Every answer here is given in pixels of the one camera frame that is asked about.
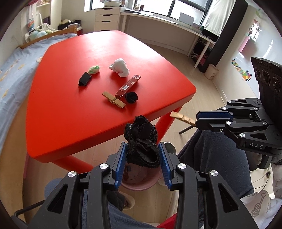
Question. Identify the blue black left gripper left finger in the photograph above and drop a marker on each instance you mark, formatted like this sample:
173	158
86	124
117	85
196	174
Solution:
80	197

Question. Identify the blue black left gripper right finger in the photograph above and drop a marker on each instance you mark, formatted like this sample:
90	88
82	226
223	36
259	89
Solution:
222	207

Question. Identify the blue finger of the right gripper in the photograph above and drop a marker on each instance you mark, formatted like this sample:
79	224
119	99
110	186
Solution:
214	121

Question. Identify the black mesh trash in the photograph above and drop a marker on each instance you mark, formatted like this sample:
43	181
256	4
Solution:
142	136

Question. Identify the small black ball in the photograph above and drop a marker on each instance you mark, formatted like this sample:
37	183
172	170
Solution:
131	97

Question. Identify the green white wrapper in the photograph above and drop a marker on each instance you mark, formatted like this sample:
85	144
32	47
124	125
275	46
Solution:
94	69

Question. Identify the black card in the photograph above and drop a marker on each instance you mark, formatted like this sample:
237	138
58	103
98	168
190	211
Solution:
85	78

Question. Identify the wooden clothespin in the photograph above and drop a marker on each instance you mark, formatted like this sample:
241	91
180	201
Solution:
113	99
183	118

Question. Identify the pink trash bin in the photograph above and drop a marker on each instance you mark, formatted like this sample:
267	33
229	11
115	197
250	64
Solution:
140	178

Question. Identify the person's right leg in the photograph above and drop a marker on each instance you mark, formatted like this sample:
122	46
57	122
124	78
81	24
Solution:
207	150

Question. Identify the white small waste bin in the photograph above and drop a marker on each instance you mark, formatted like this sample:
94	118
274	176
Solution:
211	72

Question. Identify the black shoe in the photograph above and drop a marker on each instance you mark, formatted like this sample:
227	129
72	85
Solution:
170	148

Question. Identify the white long desk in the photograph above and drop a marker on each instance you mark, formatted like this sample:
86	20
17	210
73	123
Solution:
164	33

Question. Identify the wooden clothespin on table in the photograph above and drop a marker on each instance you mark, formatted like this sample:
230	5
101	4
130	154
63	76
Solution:
113	99

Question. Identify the red snack box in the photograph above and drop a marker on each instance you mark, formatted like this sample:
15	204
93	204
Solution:
126	87

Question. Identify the red plastic table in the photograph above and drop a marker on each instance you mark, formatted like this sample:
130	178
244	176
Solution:
64	118

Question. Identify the bed with blue sheet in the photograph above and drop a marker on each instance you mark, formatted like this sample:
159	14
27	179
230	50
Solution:
17	74

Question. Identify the white drawer cabinet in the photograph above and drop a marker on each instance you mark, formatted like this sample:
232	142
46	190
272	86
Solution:
106	19

